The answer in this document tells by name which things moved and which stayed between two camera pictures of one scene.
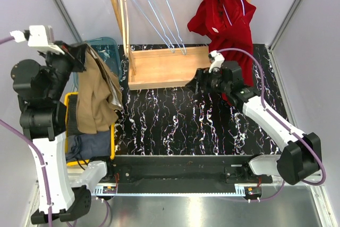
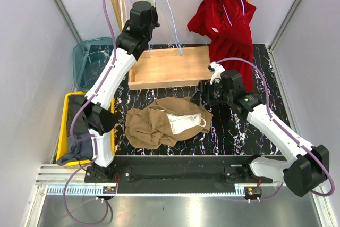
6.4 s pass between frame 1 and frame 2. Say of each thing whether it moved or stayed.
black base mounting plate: stayed
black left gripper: moved
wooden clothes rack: stayed
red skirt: stayed
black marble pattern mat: stayed
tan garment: moved
